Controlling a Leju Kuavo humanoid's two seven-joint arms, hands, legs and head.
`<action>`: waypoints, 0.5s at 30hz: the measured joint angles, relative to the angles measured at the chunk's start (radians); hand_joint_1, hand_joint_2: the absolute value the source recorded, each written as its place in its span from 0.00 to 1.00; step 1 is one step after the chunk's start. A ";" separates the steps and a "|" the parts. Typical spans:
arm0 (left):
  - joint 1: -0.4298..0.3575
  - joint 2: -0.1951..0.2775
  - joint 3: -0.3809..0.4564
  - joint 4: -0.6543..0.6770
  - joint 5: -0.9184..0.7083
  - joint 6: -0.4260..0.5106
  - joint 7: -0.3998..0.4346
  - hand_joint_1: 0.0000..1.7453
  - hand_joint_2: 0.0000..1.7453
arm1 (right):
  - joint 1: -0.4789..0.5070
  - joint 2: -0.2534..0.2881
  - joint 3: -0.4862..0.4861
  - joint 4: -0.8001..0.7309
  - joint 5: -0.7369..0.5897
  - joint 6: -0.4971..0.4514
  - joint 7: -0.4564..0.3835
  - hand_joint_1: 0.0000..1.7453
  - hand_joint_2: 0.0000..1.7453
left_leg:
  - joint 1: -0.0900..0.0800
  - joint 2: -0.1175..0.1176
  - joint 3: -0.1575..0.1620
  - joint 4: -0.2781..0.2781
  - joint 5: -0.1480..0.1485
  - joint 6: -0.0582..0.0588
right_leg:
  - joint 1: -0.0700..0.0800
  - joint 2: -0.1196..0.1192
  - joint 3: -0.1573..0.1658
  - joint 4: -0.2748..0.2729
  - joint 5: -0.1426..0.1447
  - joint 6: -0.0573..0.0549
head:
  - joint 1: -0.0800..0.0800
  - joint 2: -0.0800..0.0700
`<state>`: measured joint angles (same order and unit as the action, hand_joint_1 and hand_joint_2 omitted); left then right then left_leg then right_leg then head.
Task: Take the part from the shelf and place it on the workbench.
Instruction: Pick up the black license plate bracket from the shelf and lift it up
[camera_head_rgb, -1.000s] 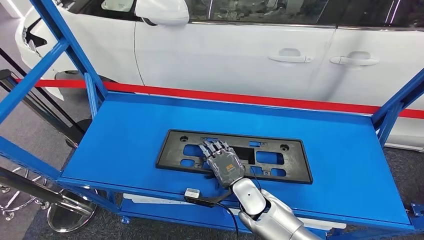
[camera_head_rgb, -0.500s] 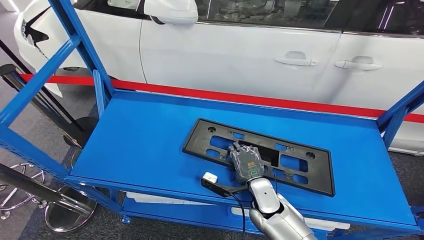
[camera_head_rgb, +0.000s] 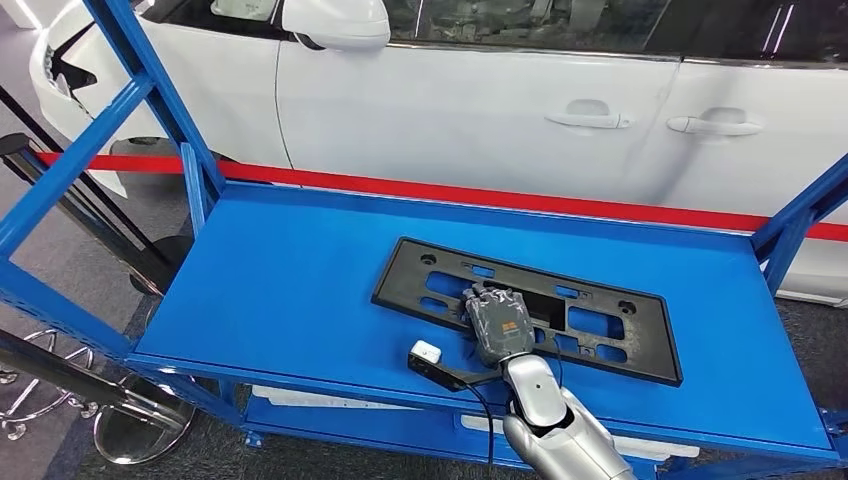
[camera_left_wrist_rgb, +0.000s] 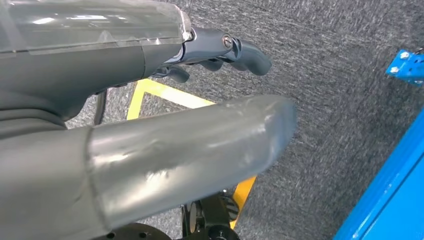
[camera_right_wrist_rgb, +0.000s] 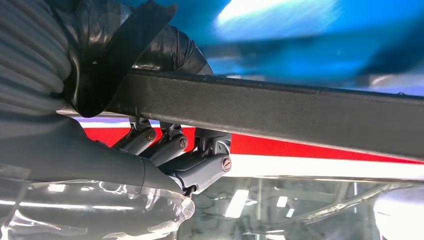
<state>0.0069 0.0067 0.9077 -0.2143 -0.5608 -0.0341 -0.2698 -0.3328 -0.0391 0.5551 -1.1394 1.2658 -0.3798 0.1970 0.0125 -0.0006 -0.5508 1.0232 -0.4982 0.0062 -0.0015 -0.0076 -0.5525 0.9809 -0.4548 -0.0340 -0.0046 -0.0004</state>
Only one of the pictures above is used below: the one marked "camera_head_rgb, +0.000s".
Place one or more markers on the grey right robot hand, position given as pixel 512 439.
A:
pixel 503 328

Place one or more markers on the chrome stanchion post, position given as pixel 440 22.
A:
pixel 142 440

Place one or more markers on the white plastic crate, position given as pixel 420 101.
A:
pixel 662 450
pixel 298 397

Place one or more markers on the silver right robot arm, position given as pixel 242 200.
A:
pixel 536 391

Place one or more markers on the black stool chrome base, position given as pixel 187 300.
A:
pixel 14 430

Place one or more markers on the black plastic plate holder part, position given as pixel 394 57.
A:
pixel 652 351

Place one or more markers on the red barrier belt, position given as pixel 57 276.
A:
pixel 464 195

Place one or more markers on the blue metal shelf rack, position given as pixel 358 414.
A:
pixel 278 278

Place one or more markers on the white car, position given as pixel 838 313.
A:
pixel 430 112

